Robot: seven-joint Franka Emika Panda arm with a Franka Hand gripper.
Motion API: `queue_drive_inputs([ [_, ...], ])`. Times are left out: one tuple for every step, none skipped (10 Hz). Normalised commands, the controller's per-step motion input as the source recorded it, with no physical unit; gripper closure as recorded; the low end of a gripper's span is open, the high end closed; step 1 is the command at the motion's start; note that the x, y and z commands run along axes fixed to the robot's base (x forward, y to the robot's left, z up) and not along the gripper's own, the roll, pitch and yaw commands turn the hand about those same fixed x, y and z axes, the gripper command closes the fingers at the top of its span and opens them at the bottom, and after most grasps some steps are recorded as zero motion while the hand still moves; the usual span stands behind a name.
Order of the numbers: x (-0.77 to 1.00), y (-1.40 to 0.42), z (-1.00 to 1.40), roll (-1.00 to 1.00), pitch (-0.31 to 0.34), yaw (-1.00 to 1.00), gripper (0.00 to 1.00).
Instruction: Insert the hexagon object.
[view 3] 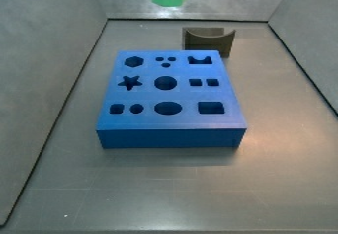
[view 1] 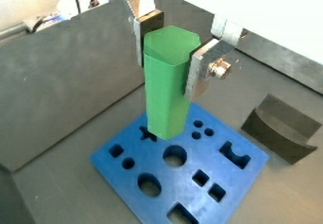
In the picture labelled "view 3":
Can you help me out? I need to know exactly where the blue shape sorter block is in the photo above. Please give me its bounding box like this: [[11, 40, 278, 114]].
[[96, 50, 247, 149]]

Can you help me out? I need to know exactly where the dark grey curved holder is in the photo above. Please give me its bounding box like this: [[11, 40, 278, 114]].
[[182, 27, 237, 58]]

